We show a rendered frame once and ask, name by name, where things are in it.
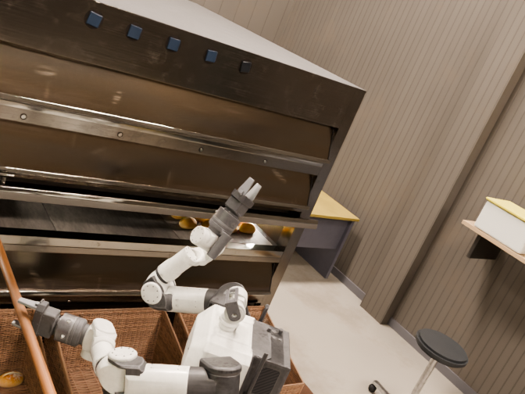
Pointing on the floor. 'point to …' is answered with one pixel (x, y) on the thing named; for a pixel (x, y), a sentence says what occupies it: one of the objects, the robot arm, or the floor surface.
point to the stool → (426, 342)
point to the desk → (326, 234)
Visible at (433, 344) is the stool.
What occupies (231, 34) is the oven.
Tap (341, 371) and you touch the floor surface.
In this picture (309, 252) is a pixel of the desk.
